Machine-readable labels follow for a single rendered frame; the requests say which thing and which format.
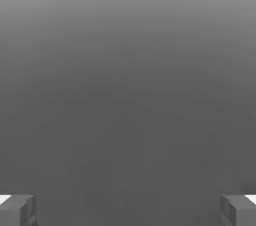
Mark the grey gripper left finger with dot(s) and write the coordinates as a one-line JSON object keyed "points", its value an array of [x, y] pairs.
{"points": [[16, 211]]}

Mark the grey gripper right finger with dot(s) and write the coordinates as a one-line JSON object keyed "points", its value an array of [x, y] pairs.
{"points": [[240, 211]]}

